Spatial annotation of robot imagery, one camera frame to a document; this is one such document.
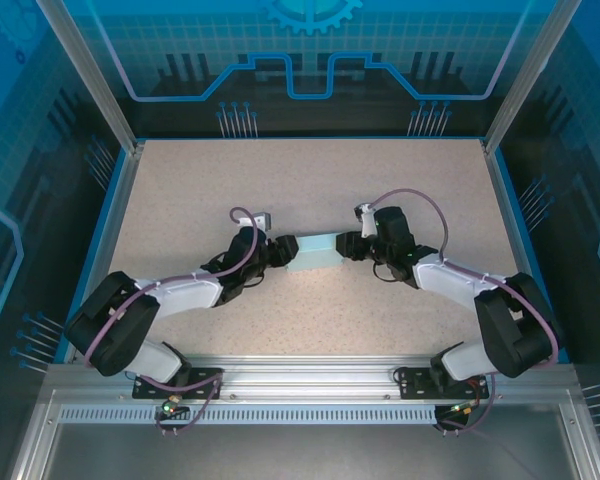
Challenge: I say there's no light blue paper box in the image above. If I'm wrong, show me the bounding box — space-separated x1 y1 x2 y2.
285 232 345 274

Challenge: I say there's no black mounting plate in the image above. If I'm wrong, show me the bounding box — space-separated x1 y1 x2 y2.
393 366 491 401
131 367 225 401

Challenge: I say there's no grey metal shelf panel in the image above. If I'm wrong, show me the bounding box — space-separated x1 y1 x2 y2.
9 389 600 480

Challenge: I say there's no purple cable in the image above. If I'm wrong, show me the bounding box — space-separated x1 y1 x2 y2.
372 187 562 436
82 206 261 436

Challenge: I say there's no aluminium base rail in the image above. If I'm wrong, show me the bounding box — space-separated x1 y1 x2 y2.
47 353 579 401

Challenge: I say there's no white slotted cable duct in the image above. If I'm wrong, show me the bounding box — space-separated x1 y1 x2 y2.
58 405 439 427

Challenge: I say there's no small cable connector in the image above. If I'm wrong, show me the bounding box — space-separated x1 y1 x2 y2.
154 394 189 420
437 399 482 420

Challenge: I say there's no aluminium frame post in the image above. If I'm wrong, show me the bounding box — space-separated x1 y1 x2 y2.
33 0 147 157
481 0 572 157

